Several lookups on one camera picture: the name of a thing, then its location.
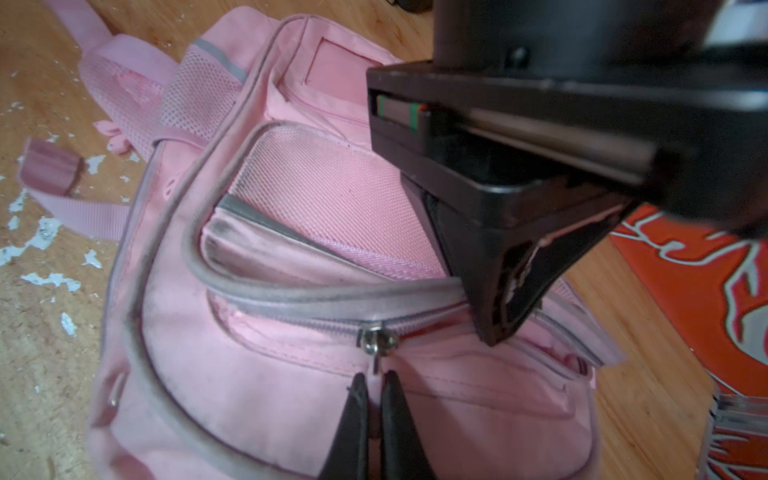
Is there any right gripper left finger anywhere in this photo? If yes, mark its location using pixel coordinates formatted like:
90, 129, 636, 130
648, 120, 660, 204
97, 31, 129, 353
318, 373, 369, 480

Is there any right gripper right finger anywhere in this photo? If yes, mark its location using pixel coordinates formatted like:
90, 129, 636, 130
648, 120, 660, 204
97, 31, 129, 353
380, 371, 437, 480

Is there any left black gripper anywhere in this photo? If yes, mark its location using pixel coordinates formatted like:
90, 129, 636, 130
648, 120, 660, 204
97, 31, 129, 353
366, 1, 767, 346

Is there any pink student backpack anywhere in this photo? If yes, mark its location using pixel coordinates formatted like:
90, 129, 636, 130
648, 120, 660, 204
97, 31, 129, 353
19, 1, 621, 479

